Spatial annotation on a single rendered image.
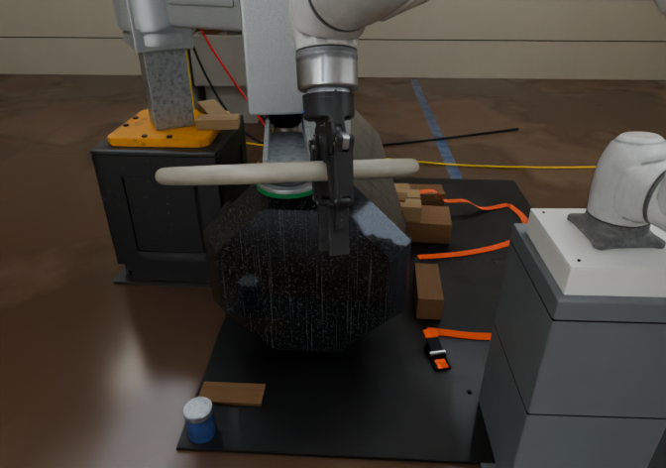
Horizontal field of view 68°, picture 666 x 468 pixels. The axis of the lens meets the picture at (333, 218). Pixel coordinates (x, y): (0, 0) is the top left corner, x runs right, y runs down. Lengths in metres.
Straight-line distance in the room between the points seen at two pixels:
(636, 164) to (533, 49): 6.10
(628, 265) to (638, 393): 0.41
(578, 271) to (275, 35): 0.99
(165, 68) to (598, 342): 2.05
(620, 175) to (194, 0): 1.72
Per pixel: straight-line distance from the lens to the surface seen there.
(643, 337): 1.51
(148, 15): 2.42
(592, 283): 1.38
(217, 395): 2.10
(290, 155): 1.33
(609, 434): 1.75
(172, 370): 2.29
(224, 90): 5.16
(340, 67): 0.72
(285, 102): 1.50
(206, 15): 2.30
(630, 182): 1.38
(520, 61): 7.42
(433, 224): 2.96
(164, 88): 2.55
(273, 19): 1.45
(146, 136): 2.52
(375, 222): 1.82
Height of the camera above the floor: 1.56
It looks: 28 degrees down
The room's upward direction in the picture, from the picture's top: straight up
